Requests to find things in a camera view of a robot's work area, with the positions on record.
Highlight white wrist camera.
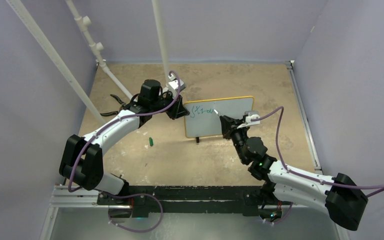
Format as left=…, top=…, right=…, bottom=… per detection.
left=163, top=79, right=186, bottom=96
left=237, top=110, right=261, bottom=129

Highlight white PVC pipe frame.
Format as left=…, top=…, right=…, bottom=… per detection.
left=5, top=0, right=174, bottom=125

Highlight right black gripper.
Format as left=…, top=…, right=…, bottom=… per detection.
left=221, top=115, right=252, bottom=164

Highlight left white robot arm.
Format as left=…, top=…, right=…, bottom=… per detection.
left=59, top=75, right=189, bottom=205

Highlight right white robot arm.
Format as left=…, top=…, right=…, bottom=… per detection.
left=219, top=115, right=368, bottom=231

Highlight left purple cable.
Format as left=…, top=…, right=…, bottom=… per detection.
left=67, top=70, right=183, bottom=193

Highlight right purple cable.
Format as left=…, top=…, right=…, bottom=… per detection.
left=254, top=105, right=384, bottom=199

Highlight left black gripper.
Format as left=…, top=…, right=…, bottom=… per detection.
left=150, top=89, right=189, bottom=120

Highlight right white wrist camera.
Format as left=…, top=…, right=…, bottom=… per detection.
left=237, top=110, right=261, bottom=129

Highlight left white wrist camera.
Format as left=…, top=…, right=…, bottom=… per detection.
left=163, top=79, right=186, bottom=96

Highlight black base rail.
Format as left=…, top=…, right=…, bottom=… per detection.
left=97, top=185, right=279, bottom=218

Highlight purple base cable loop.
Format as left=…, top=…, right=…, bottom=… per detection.
left=107, top=193, right=164, bottom=233

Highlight black handled pliers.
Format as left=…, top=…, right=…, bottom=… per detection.
left=100, top=94, right=127, bottom=117

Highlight yellow framed whiteboard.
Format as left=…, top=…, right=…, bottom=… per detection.
left=184, top=96, right=255, bottom=139

